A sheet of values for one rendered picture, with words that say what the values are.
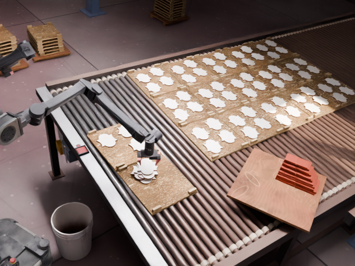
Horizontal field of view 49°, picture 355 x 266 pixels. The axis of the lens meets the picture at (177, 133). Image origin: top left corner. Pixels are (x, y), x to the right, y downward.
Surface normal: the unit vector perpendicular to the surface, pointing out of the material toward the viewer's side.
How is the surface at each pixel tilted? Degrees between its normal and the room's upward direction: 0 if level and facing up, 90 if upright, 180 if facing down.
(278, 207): 0
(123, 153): 0
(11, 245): 0
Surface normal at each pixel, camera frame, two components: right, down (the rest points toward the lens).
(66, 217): 0.60, 0.51
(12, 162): 0.10, -0.76
